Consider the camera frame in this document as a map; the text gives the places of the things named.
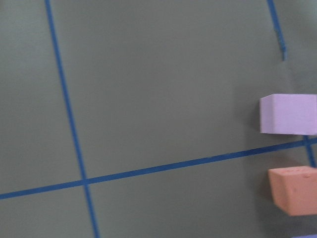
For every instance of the pink foam cube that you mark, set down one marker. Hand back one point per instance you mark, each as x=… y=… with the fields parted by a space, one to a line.
x=294 y=114

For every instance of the purple foam cube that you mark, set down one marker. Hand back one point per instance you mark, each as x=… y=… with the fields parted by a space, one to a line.
x=308 y=236

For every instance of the orange foam cube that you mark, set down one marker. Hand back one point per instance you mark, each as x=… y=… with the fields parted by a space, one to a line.
x=294 y=189

